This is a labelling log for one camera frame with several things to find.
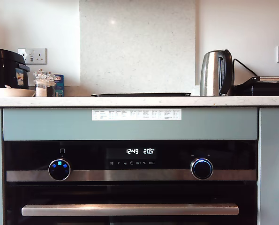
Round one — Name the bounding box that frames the plain black rotary knob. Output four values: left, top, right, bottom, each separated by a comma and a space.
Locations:
190, 157, 214, 180

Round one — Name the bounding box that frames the black built-in oven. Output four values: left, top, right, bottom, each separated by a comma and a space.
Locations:
2, 140, 258, 225

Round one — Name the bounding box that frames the rotary knob with blue icons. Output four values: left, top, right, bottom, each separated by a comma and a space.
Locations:
48, 158, 72, 181

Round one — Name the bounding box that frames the white printed label sticker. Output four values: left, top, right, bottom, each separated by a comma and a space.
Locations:
91, 109, 182, 121

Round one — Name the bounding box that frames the black hob plate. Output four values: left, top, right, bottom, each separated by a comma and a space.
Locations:
90, 92, 191, 97

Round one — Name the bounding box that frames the speckled white splashback panel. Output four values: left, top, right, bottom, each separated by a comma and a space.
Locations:
79, 0, 200, 97

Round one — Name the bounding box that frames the steel electric kettle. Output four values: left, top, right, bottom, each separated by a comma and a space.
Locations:
199, 49, 235, 97

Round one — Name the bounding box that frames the blue cardboard tub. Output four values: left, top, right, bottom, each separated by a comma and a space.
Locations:
52, 74, 65, 97

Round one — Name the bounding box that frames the clear pepper grinder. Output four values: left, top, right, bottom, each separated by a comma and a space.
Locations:
46, 71, 57, 97

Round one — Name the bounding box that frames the grey-green cabinet front panel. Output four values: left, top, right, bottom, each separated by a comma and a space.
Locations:
2, 107, 258, 141

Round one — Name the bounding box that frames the white shallow bowl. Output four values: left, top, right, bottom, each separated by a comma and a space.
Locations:
0, 85, 36, 98

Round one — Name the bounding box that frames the black sandwich grill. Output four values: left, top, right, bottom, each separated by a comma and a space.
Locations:
233, 75, 279, 96

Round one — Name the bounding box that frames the grey-green wide cabinet side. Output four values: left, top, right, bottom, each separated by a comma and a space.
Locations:
257, 107, 279, 225

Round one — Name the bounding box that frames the black rice cooker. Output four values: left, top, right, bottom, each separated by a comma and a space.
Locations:
0, 47, 30, 90

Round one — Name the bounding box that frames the steel oven door handle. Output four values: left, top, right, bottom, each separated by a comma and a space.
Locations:
21, 203, 240, 217

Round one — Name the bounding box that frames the black kettle cable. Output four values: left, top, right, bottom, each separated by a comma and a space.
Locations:
232, 58, 258, 86

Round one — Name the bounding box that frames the white double wall socket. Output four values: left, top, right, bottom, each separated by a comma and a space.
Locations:
17, 48, 47, 65

